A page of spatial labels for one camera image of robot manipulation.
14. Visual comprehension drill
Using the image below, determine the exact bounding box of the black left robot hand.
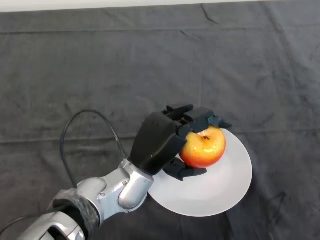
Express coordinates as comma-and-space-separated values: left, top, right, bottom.
129, 101, 233, 182

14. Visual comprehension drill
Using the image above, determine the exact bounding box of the red yellow apple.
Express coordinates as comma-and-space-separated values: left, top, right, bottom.
179, 125, 227, 169

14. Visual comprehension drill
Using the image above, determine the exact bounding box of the white round plate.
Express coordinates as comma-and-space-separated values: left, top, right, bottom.
147, 127, 253, 217

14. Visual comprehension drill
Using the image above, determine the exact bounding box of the black table cloth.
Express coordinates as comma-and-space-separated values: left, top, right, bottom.
0, 1, 320, 240

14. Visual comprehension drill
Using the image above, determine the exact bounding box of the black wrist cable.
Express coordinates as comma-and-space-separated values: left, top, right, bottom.
0, 110, 130, 234

